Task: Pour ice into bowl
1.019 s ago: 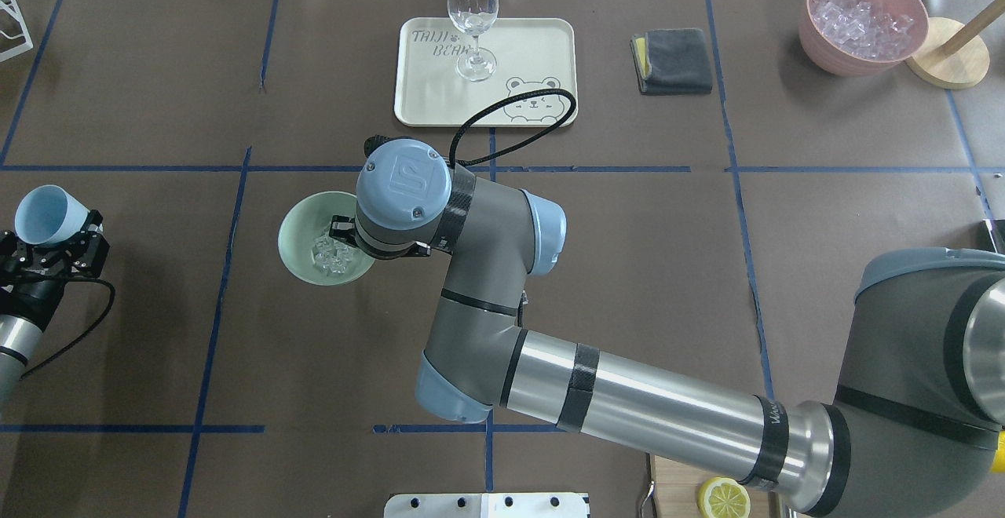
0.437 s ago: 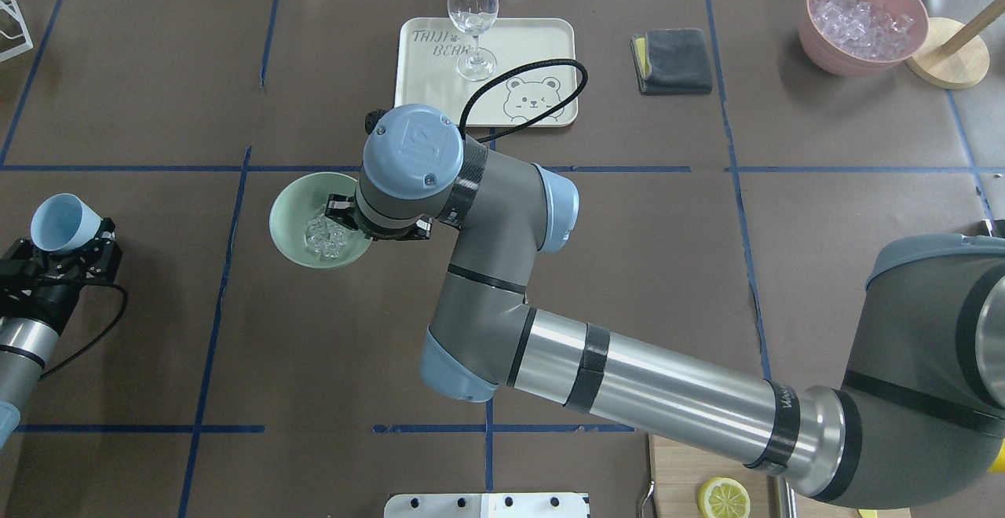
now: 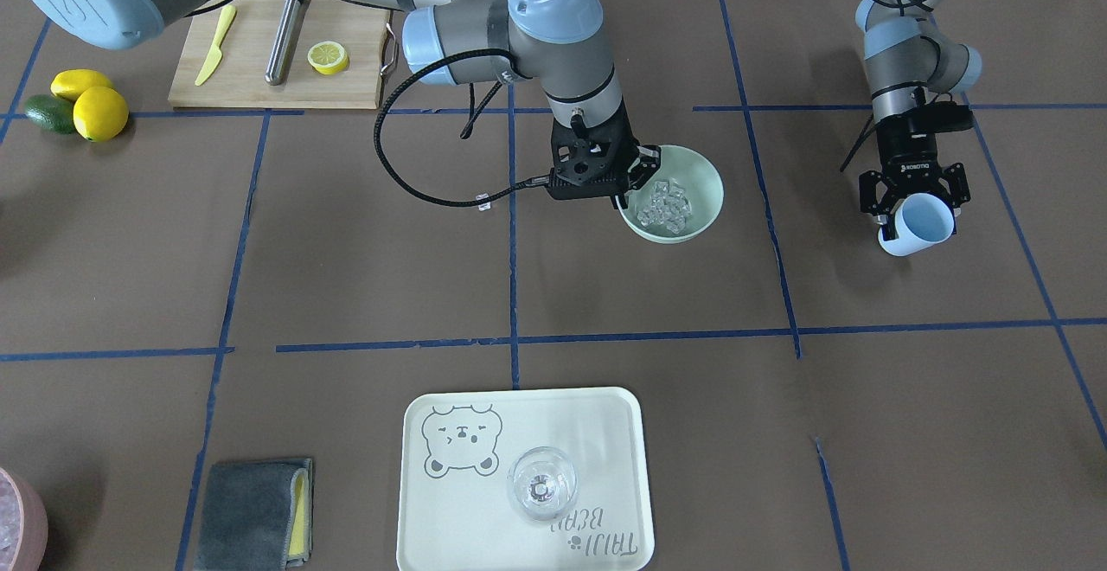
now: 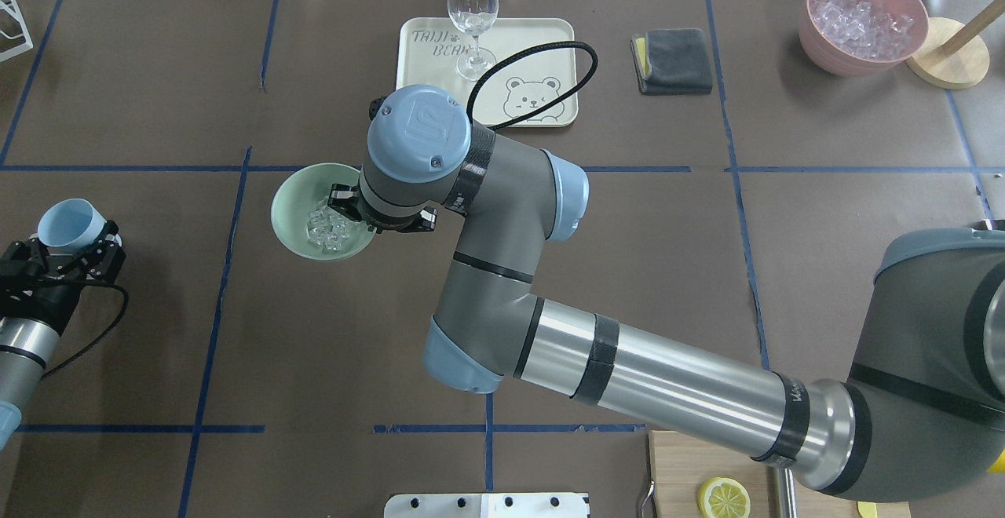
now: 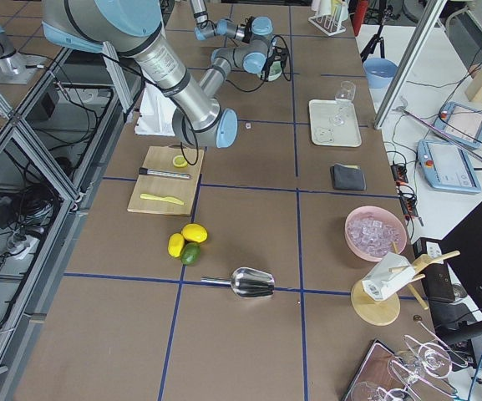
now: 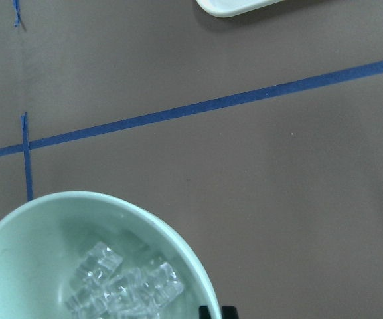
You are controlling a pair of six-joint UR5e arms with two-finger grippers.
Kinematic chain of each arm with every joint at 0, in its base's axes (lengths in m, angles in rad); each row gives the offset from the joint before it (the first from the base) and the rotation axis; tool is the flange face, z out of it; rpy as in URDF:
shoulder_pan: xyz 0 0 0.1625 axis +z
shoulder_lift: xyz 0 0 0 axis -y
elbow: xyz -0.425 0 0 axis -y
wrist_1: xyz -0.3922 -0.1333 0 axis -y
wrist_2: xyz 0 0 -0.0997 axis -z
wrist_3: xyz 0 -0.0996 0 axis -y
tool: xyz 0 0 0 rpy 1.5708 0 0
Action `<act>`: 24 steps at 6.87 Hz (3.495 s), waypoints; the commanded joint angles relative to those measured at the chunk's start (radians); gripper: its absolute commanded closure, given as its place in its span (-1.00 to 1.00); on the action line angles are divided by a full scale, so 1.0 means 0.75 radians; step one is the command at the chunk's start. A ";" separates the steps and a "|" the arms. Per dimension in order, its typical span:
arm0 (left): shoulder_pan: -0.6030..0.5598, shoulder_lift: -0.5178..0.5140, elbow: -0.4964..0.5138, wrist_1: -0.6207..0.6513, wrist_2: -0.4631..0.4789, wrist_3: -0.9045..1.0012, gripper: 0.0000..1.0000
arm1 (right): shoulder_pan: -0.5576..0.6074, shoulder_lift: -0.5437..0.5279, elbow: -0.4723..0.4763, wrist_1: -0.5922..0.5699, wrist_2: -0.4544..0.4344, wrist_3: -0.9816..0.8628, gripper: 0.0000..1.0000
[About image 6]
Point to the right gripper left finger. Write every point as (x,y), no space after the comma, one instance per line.
(204,312)

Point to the ice cubes in bowl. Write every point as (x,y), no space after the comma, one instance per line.
(104,289)

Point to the green bowl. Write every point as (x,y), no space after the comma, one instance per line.
(43,241)

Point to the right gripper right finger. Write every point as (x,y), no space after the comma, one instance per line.
(229,312)

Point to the cream bear tray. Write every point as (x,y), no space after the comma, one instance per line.
(231,8)

